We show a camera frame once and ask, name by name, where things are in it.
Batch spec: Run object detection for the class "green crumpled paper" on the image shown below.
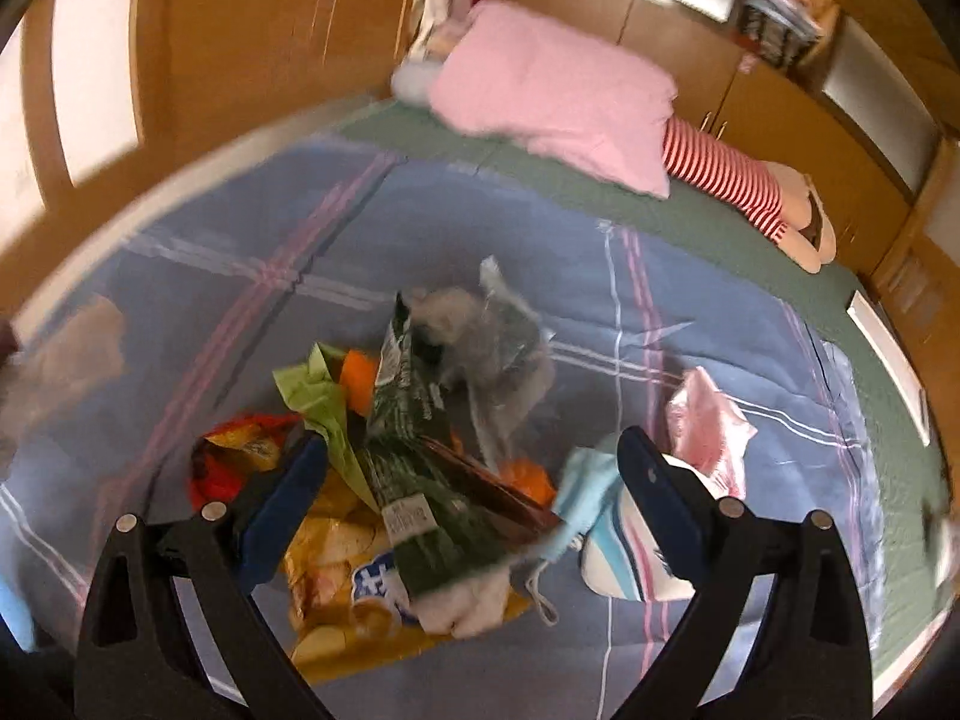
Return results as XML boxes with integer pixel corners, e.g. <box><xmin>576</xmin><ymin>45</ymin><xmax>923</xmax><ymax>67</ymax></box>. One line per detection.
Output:
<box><xmin>271</xmin><ymin>341</ymin><xmax>376</xmax><ymax>511</ymax></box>

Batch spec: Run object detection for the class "stack of books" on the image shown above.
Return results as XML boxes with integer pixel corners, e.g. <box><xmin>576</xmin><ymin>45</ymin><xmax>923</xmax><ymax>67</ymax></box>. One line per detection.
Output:
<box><xmin>739</xmin><ymin>0</ymin><xmax>837</xmax><ymax>72</ymax></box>

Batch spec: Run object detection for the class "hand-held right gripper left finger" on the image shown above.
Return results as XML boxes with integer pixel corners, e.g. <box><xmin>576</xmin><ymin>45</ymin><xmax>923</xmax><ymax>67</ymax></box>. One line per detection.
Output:
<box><xmin>73</xmin><ymin>431</ymin><xmax>336</xmax><ymax>720</ymax></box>

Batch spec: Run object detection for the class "green bed sheet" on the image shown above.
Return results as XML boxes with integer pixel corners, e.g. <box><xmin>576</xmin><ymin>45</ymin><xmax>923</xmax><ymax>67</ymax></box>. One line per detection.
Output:
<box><xmin>330</xmin><ymin>97</ymin><xmax>960</xmax><ymax>691</ymax></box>

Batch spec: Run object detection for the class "wooden headboard cabinet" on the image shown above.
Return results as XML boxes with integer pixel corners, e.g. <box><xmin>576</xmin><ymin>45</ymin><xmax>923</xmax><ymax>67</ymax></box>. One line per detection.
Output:
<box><xmin>480</xmin><ymin>0</ymin><xmax>960</xmax><ymax>301</ymax></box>

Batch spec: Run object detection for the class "blue plaid blanket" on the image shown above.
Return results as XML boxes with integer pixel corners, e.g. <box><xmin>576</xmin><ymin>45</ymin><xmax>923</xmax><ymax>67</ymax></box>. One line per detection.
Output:
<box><xmin>0</xmin><ymin>131</ymin><xmax>878</xmax><ymax>720</ymax></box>

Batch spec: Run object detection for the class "light blue face mask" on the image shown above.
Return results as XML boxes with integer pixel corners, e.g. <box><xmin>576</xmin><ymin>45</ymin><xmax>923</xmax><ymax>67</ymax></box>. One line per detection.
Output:
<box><xmin>525</xmin><ymin>446</ymin><xmax>623</xmax><ymax>625</ymax></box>

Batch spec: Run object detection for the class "orange wrapper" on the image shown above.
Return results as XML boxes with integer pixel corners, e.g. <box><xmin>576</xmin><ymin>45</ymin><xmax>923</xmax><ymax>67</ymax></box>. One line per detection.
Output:
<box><xmin>339</xmin><ymin>351</ymin><xmax>383</xmax><ymax>417</ymax></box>

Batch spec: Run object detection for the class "red orange snack bag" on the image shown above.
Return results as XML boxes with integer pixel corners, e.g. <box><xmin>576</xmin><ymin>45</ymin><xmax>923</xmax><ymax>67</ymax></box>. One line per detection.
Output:
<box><xmin>187</xmin><ymin>412</ymin><xmax>301</xmax><ymax>507</ymax></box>

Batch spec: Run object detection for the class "white tissue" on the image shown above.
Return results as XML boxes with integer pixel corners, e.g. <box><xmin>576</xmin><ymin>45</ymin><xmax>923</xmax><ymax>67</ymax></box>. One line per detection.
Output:
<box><xmin>416</xmin><ymin>574</ymin><xmax>511</xmax><ymax>638</ymax></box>

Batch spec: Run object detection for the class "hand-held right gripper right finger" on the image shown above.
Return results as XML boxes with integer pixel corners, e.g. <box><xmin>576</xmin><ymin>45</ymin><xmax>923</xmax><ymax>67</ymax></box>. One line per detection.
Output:
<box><xmin>615</xmin><ymin>426</ymin><xmax>877</xmax><ymax>720</ymax></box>

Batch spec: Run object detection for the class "yellow chip bag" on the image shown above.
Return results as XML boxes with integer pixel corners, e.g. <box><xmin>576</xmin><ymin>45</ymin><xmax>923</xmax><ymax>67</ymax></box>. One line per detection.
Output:
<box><xmin>281</xmin><ymin>465</ymin><xmax>533</xmax><ymax>687</ymax></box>

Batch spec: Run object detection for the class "pink pillow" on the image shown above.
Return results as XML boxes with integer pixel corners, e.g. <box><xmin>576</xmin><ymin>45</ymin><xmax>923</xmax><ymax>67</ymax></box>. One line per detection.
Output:
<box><xmin>427</xmin><ymin>0</ymin><xmax>680</xmax><ymax>200</ymax></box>

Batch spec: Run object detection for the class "white remote on bed edge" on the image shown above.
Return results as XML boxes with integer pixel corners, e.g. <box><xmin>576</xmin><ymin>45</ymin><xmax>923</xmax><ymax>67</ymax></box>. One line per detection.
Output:
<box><xmin>847</xmin><ymin>291</ymin><xmax>932</xmax><ymax>445</ymax></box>

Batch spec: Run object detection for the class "clear plastic wrapper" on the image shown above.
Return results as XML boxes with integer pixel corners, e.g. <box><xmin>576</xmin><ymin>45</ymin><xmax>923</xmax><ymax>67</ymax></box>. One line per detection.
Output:
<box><xmin>409</xmin><ymin>255</ymin><xmax>560</xmax><ymax>481</ymax></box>

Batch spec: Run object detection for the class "pink plastic wrapper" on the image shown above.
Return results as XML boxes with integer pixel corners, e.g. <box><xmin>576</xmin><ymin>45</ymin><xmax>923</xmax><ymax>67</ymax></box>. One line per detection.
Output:
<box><xmin>664</xmin><ymin>366</ymin><xmax>758</xmax><ymax>496</ymax></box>

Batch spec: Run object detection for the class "dark green snack bag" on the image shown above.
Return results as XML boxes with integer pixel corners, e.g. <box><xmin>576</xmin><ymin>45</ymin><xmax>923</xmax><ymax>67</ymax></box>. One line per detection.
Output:
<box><xmin>364</xmin><ymin>292</ymin><xmax>563</xmax><ymax>601</ymax></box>

